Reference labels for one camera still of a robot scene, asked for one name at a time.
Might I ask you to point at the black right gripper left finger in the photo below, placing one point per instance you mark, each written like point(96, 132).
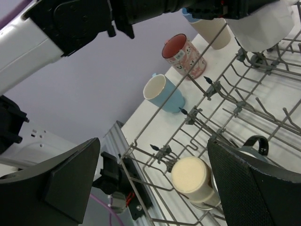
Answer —
point(54, 192)

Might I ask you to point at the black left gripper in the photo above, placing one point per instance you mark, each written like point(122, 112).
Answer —
point(210, 9)

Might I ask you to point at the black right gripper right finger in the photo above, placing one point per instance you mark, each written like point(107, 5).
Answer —
point(253, 192)

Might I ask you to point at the beige plastic tumbler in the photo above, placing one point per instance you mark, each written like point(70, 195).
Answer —
point(210, 29)

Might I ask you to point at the blue plastic tumbler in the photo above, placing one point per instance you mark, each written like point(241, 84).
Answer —
point(188, 16)

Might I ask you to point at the dark grey mug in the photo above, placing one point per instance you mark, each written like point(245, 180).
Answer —
point(256, 146)

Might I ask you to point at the pink ghost pattern mug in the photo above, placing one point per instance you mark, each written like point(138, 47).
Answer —
point(183, 56)

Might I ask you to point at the white faceted ceramic mug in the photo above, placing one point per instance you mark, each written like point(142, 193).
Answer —
point(265, 27)

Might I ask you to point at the light blue faceted mug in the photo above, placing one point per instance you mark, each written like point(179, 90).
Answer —
point(161, 92)

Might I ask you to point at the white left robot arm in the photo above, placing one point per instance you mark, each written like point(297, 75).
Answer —
point(40, 32)

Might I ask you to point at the cream and brown mug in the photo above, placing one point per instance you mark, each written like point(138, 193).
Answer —
point(192, 178)

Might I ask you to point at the aluminium mounting rail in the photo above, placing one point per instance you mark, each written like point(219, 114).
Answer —
point(114, 143)

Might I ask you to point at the grey wire dish rack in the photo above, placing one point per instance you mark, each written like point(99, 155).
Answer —
point(241, 94)

